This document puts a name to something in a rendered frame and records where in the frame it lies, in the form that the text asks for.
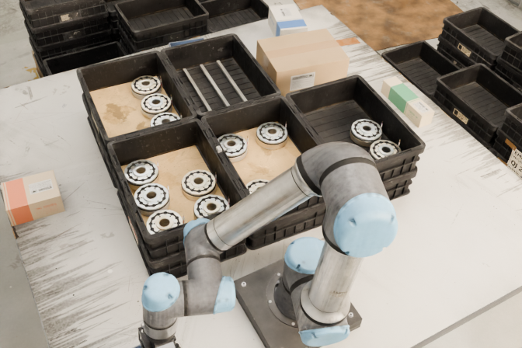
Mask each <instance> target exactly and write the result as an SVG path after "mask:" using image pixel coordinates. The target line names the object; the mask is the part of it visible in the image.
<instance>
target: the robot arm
mask: <svg viewBox="0 0 522 348"><path fill-rule="evenodd" d="M314 195H315V196H318V197H322V196H323V199H324V201H325V207H326V212H325V217H324V219H323V222H322V235H323V238H324V239H325V241H321V240H320V239H318V238H314V237H301V238H297V239H295V240H294V241H293V242H292V243H291V244H290V245H289V246H288V247H287V251H286V252H285V255H284V260H285V261H284V271H283V274H282V275H281V276H280V277H279V279H278V280H277V282H276V285H275V288H274V294H273V296H274V300H275V303H276V306H277V307H278V309H279V310H280V311H281V312H282V313H283V314H284V315H286V316H287V317H288V318H291V319H293V320H296V321H297V323H298V329H299V332H298V333H299V334H300V336H301V341H302V342H303V344H305V345H307V346H328V345H331V344H334V343H338V342H340V341H342V340H344V339H346V338H347V337H348V336H349V334H350V329H349V327H350V326H349V325H348V323H347V320H346V317H347V314H348V312H349V310H350V296H349V292H350V290H351V287H352V286H353V282H354V281H355V278H356V276H357V273H358V271H359V269H360V266H361V263H362V262H363V260H364V257H368V256H373V255H375V254H378V253H379V252H381V251H383V248H384V247H386V248H387V247H389V246H390V244H391V243H392V242H393V241H394V239H395V237H396V235H397V232H398V221H397V218H396V213H395V209H394V207H393V205H392V203H391V202H390V200H389V198H388V195H387V192H386V190H385V187H384V185H383V182H382V181H381V177H380V175H379V173H378V170H377V166H376V164H375V162H374V160H373V159H372V157H371V156H370V155H369V153H368V152H367V151H365V150H364V149H362V148H361V147H359V146H357V145H355V144H351V143H347V142H341V141H337V142H329V143H325V144H321V145H318V146H315V147H313V148H311V149H309V150H307V151H306V152H304V153H303V154H301V155H299V156H298V157H297V158H296V159H295V163H294V165H293V166H292V167H290V168H289V169H287V170H286V171H284V172H282V173H281V174H279V175H278V176H277V177H275V178H274V179H272V180H270V181H269V182H268V183H266V184H265V185H263V186H261V187H260V188H259V189H257V190H256V191H254V192H253V193H251V194H249V195H248V196H247V197H245V198H244V199H242V200H240V201H239V202H238V203H236V204H235V205H233V206H232V207H230V208H228V209H227V210H226V211H224V212H223V213H221V214H219V215H218V216H217V217H215V218H214V219H212V220H209V219H206V218H197V220H192V221H190V222H188V223H187V224H186V226H185V228H184V230H183V235H184V239H183V245H184V248H185V253H186V267H187V275H188V280H180V281H178V280H177V279H176V278H175V277H174V276H173V275H172V274H168V273H155V274H153V275H151V276H150V277H149V278H148V279H147V280H146V281H145V282H144V286H143V290H142V295H141V302H142V310H143V322H142V323H141V327H139V328H138V340H139V342H140V344H141V347H142V348H181V346H179V344H178V343H176V342H175V341H176V337H175V334H176V329H177V325H178V318H180V317H186V316H194V315H209V314H213V315H215V314H217V313H222V312H227V311H232V310H233V309H234V307H235V284H234V281H233V279H232V278H231V277H226V276H222V271H221V261H220V254H221V253H223V252H224V251H226V250H227V249H230V248H231V247H232V246H233V245H236V244H237V243H239V242H240V241H242V240H243V239H245V238H247V237H249V236H250V235H251V234H253V233H255V232H256V231H258V230H259V229H261V228H263V227H264V226H266V225H268V224H269V223H270V222H272V221H274V220H276V219H277V218H279V217H280V216H282V215H283V214H286V213H287V212H288V211H290V210H292V209H293V208H295V207H296V206H298V205H299V204H301V203H303V202H305V201H306V200H307V199H309V198H311V197H313V196H314ZM142 329H143V332H141V330H142ZM140 337H141V338H140Z"/></svg>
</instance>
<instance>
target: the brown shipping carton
mask: <svg viewBox="0 0 522 348"><path fill-rule="evenodd" d="M256 60H257V61H258V62H259V64H260V65H261V66H262V68H263V69H264V71H265V72H266V73H267V74H268V75H269V77H270V78H271V79H272V80H273V82H274V83H275V85H276V86H277V87H278V89H279V90H280V91H281V95H282V96H284V97H285V96H286V94H287V93H289V92H294V91H297V90H300V89H306V88H308V87H312V86H315V85H320V84H323V83H326V82H331V81H334V80H337V79H341V78H345V77H346V76H347V72H348V67H349V63H350V58H349V57H348V56H347V54H346V53H345V52H344V50H343V49H342V48H341V46H340V45H339V44H338V43H337V42H336V40H335V39H334V38H333V36H332V35H331V34H330V32H329V31H328V30H327V29H326V28H325V29H320V30H312V31H307V32H302V33H294V34H289V35H284V36H279V37H271V38H266V39H261V40H257V45H256Z"/></svg>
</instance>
